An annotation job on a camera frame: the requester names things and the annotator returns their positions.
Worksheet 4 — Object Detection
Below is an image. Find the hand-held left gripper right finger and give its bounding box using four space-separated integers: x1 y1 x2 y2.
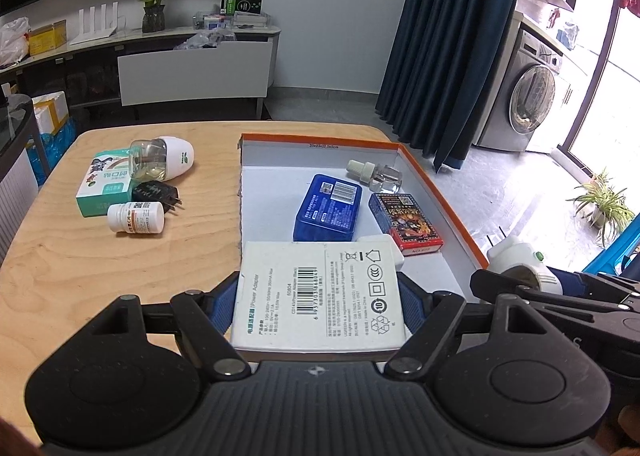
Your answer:
385 273 567 381

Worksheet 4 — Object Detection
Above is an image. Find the orange-rimmed white cardboard box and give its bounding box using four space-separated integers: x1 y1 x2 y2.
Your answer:
234 132 491 307

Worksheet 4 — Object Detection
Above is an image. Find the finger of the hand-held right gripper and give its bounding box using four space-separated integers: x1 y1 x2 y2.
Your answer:
546 269 640 305
470 268 640 326

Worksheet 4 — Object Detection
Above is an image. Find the black power adapter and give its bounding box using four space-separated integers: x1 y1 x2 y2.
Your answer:
131 180 182 214

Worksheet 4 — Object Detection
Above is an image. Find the person's right hand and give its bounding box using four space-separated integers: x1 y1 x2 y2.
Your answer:
616 408 640 456

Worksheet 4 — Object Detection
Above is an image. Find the white plug-in vaporizer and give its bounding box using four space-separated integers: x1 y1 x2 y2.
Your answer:
485 233 562 293

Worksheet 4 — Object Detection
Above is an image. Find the grey washing machine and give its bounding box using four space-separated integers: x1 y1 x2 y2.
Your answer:
472 11 588 154

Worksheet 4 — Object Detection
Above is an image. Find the white yellow cardboard carton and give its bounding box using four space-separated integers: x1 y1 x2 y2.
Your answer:
32 90 71 134

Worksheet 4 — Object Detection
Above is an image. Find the blue plastic object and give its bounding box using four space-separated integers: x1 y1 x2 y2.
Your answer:
582 236 640 282

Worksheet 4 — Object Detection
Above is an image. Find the blue plastic box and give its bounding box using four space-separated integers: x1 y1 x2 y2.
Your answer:
293 173 363 242

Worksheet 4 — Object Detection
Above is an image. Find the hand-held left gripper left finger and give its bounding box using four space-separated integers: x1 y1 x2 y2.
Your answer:
75 271 252 383

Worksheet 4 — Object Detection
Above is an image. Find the clear plastic case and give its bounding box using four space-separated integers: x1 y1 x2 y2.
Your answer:
192 10 236 31

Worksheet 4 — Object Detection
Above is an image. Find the blue wrapped bottle pack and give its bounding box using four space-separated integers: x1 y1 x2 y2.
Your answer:
25 119 78 187

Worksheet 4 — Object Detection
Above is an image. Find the yellow cardboard box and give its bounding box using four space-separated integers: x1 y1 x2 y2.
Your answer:
27 20 68 56

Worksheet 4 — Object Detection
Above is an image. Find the spider plant pot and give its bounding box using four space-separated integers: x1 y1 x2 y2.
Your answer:
567 169 636 247

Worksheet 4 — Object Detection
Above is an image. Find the clear refill bottle white cap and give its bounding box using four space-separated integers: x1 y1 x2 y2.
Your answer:
346 159 403 194

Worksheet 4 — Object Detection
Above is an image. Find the white pill bottle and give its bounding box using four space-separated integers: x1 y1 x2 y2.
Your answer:
107 201 165 235

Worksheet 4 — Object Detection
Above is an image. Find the white vaporizer with liquid bottle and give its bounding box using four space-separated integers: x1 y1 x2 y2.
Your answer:
129 136 195 182

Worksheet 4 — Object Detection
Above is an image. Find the white power adapter box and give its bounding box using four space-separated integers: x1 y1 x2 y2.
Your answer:
231 240 408 353

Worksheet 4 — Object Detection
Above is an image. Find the dark curved counter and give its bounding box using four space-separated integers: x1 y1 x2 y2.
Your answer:
0 94 41 267

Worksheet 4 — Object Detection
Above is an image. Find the white router with antennas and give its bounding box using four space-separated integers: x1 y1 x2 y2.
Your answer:
69 1 118 46

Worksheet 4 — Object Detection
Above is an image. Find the red blue playing card box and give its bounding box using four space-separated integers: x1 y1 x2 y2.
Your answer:
369 193 445 257

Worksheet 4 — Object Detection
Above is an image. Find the dark television cabinet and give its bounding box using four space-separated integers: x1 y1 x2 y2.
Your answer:
0 19 281 122

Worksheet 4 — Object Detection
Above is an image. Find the green white bandage box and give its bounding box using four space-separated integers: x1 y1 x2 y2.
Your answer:
76 146 146 218

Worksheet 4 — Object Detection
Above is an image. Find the white red plastic bag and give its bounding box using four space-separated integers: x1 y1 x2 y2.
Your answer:
0 18 31 64

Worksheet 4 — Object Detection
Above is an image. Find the white cabinet drawer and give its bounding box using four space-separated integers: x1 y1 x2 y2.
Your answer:
117 39 275 110

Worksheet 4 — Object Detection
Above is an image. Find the clear plastic bags pile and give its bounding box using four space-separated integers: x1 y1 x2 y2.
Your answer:
172 31 236 51

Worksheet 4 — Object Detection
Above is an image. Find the dark blue curtain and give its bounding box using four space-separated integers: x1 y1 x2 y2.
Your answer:
375 0 526 173

